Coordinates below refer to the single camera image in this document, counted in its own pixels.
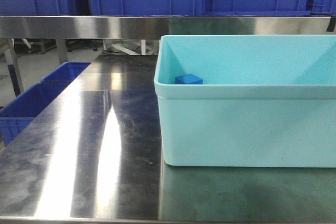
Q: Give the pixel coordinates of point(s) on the stainless steel upper shelf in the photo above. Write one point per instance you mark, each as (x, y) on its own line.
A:
(154, 27)

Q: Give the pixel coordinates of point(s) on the light blue plastic tub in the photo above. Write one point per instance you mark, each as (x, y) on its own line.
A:
(266, 100)

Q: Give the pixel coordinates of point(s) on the far blue bin beside table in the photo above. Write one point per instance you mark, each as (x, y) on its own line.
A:
(65, 73)

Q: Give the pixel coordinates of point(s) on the blue bin beside table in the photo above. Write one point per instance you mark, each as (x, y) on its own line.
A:
(25, 107)
(65, 73)

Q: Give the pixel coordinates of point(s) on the near blue bin beside table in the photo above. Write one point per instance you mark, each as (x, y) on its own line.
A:
(25, 107)

